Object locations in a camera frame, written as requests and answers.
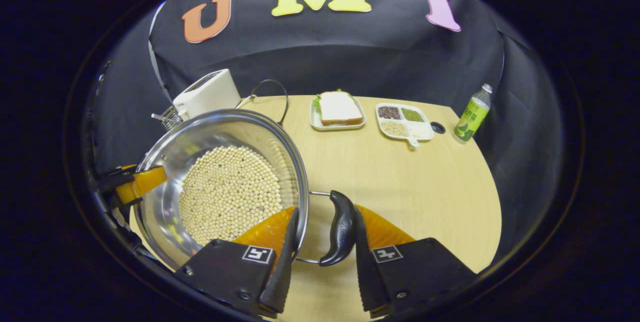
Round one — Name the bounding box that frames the white toaster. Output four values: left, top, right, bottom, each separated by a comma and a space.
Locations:
172, 68, 242, 121

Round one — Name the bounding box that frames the pile of soybeans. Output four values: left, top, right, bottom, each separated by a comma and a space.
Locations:
178, 145, 284, 247

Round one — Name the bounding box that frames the white divided bean dish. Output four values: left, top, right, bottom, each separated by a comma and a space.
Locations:
375, 102, 435, 148

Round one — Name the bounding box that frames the sandwich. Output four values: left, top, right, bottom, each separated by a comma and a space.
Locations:
315, 89, 364, 126

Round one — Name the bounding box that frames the white rectangular plate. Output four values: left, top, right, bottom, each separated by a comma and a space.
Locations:
309, 94, 367, 132

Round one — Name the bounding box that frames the stainless steel pot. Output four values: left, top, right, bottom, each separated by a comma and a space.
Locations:
133, 108, 357, 268

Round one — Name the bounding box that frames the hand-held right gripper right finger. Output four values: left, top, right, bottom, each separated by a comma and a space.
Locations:
353, 205, 476, 319

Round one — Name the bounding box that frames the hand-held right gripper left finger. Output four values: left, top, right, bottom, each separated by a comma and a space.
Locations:
175, 206, 300, 319

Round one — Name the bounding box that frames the black power cable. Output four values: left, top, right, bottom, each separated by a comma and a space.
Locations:
239, 79, 290, 126

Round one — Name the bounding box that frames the small wire basket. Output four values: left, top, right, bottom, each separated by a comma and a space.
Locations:
151, 105, 184, 131

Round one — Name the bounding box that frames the green label drink bottle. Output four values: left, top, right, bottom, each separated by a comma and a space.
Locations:
453, 83, 494, 142

